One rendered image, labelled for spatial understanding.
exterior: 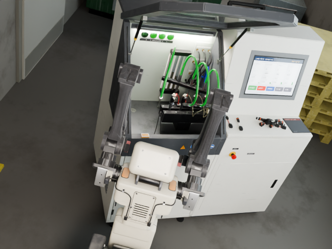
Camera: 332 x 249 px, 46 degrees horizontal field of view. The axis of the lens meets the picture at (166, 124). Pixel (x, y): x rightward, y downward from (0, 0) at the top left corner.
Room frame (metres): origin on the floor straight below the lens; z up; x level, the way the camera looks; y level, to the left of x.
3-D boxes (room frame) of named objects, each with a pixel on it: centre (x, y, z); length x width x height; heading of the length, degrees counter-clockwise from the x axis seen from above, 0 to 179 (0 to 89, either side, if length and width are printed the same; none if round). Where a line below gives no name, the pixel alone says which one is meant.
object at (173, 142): (1.94, -0.09, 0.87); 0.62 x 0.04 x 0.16; 115
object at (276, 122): (2.33, -0.72, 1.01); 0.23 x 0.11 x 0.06; 115
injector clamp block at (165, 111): (2.20, -0.10, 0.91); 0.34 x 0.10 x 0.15; 115
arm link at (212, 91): (1.53, -0.20, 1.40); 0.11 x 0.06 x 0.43; 93
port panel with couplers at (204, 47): (2.49, -0.10, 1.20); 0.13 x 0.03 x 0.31; 115
